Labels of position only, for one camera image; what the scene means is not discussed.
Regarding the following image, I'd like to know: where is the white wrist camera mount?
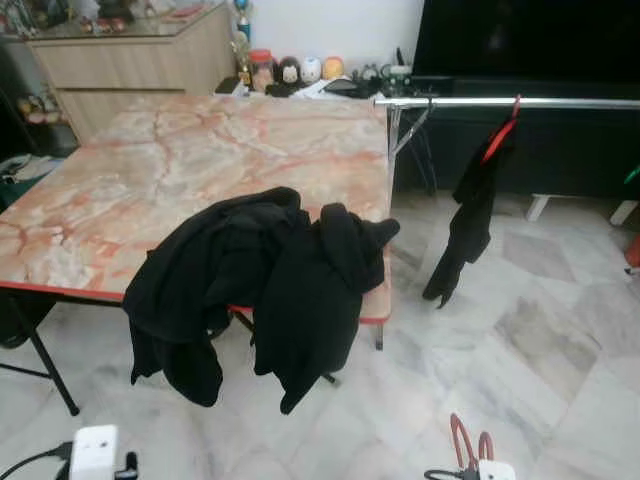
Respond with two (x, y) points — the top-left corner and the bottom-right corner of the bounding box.
(478, 460), (517, 480)
(70, 425), (119, 480)

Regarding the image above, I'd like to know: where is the black garment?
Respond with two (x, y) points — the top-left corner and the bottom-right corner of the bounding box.
(122, 187), (311, 409)
(252, 203), (401, 416)

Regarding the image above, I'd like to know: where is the chrome clothes rack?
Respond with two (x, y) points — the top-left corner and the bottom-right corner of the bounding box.
(374, 95), (640, 351)

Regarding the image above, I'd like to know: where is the light wooden dresser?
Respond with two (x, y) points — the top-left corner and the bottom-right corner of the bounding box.
(25, 5), (236, 141)

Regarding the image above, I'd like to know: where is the red plastic hanger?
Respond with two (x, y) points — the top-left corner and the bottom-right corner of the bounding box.
(448, 413), (496, 471)
(480, 95), (523, 166)

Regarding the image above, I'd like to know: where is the marble top folding table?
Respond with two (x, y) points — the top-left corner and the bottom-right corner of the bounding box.
(0, 92), (394, 417)

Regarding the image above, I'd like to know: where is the green white mug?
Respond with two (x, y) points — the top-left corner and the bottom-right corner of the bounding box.
(385, 65), (413, 96)

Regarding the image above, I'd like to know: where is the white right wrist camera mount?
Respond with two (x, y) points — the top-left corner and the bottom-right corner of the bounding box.
(478, 460), (517, 480)

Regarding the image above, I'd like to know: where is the black flat screen TV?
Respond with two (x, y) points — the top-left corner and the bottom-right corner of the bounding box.
(412, 0), (640, 86)

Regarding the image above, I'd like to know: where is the black wallet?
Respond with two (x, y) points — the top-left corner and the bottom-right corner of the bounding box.
(325, 78), (381, 98)

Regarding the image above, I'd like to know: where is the gold blue trophy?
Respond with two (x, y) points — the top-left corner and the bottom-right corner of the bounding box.
(232, 0), (251, 61)

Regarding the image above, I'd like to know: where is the black TV cabinet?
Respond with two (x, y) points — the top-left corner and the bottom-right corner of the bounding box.
(215, 75), (640, 226)

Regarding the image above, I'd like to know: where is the white plush ball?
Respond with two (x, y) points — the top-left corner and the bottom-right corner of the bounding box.
(300, 56), (323, 84)

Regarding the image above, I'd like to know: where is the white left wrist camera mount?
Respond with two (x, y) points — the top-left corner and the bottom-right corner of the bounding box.
(70, 425), (119, 480)

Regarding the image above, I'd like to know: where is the black jacket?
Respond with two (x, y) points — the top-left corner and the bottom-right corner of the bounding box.
(422, 120), (521, 309)

